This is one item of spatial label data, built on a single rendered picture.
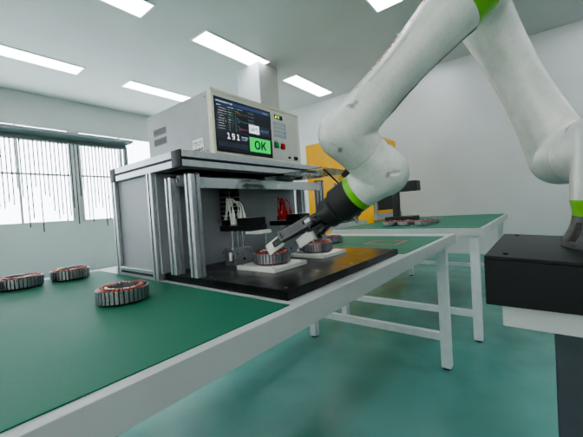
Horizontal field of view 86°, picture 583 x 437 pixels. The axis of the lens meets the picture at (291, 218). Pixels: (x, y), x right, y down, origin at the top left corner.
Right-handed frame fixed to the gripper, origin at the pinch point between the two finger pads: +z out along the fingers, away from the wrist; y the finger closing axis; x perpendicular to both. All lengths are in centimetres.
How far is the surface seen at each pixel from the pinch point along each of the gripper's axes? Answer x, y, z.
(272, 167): 30.1, 14.5, 1.3
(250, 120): 45.4, 7.6, -4.4
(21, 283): 26, -48, 58
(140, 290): 1.7, -36.0, 14.9
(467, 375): -84, 114, 21
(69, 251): 286, 131, 581
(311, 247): -0.3, 19.2, 6.1
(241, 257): 5.6, -1.3, 17.5
